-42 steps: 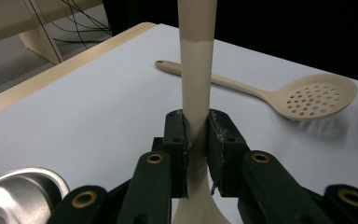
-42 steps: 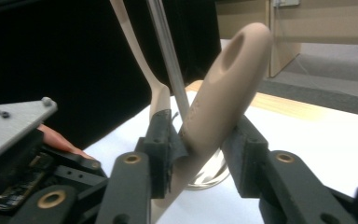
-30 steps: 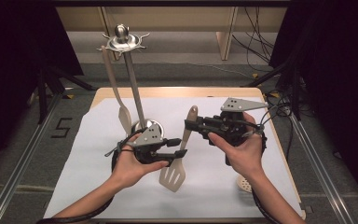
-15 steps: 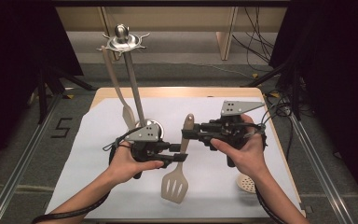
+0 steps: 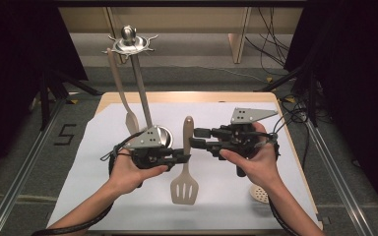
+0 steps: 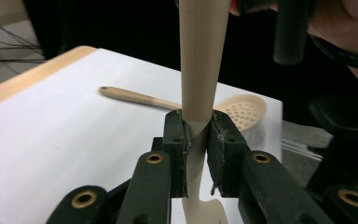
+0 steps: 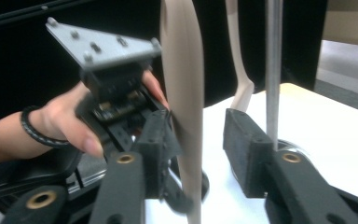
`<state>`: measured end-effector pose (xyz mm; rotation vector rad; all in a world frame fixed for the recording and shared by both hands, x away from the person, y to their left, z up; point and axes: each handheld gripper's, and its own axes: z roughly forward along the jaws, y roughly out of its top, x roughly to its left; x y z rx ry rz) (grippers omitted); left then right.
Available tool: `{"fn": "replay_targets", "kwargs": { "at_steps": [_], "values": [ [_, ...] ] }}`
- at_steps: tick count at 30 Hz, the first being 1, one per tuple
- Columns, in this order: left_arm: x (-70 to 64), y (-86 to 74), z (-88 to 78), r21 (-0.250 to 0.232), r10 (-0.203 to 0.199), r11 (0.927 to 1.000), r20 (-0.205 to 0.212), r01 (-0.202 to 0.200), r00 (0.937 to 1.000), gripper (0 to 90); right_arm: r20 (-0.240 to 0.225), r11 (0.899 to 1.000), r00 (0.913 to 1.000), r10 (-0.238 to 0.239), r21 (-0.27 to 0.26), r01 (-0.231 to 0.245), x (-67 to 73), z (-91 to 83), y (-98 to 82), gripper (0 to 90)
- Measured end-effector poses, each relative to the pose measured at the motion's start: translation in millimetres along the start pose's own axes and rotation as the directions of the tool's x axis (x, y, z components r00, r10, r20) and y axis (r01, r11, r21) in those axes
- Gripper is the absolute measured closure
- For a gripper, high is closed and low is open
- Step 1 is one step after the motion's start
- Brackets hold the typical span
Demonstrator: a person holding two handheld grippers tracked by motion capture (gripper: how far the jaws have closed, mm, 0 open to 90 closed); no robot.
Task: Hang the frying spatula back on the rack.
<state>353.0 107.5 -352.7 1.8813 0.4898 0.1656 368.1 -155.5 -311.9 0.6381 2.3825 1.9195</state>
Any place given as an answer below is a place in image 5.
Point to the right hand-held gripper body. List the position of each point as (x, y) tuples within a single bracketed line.
[(242, 137)]

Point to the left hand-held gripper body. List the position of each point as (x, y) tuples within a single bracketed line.
[(147, 141)]

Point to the beige slotted spatula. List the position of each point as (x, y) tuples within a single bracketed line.
[(188, 131)]

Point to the steel utensil rack stand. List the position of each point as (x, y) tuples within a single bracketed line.
[(141, 85)]

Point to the beige skimmer spoon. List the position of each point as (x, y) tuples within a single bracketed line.
[(259, 194)]

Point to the beige solid spatula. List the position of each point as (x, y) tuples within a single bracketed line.
[(119, 85)]

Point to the person's right hand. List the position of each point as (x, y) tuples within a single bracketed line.
[(262, 167)]

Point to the person's left hand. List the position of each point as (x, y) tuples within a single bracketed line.
[(124, 173)]

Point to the white table sheet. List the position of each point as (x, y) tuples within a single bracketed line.
[(223, 203)]

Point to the black metal stand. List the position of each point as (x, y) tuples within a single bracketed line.
[(311, 98), (45, 105)]

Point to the light wooden bench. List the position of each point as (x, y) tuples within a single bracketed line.
[(239, 42)]

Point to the black curtain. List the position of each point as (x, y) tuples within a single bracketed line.
[(13, 65), (357, 82)]

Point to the aluminium floor rail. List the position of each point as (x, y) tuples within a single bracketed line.
[(341, 183), (23, 177)]

